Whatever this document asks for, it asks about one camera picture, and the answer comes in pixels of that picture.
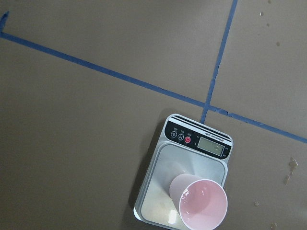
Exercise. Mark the silver digital kitchen scale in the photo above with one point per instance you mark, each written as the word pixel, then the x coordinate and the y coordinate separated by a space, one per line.
pixel 184 146

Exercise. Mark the pink plastic cup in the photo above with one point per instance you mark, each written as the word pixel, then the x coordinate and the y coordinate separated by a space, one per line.
pixel 201 203

